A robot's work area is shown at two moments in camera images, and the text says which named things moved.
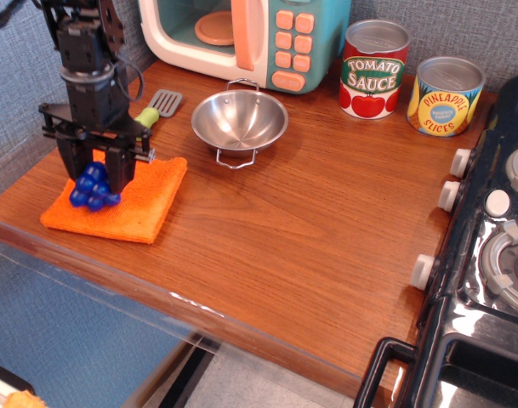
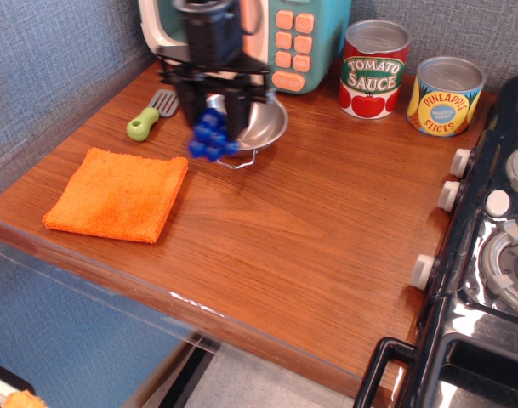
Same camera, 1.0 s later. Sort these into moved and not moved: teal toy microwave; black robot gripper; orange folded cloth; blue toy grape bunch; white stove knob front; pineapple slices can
Moved: blue toy grape bunch; black robot gripper
Not moved: orange folded cloth; pineapple slices can; white stove knob front; teal toy microwave
